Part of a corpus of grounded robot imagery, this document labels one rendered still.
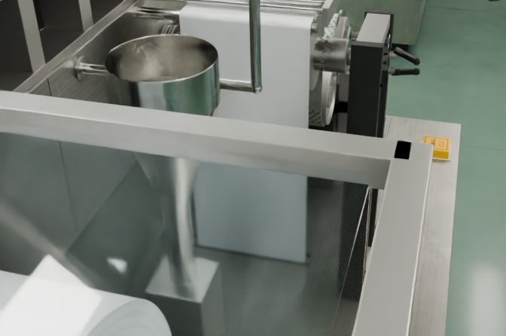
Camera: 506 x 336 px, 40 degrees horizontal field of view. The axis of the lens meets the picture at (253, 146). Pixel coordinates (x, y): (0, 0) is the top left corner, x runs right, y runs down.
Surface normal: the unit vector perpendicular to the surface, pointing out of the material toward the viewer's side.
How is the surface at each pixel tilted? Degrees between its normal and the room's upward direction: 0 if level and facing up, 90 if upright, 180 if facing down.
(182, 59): 90
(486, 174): 0
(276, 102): 90
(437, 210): 0
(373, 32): 0
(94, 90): 90
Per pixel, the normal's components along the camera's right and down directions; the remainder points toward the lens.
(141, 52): 0.52, 0.44
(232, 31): -0.28, 0.51
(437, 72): -0.03, -0.85
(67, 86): 0.96, 0.13
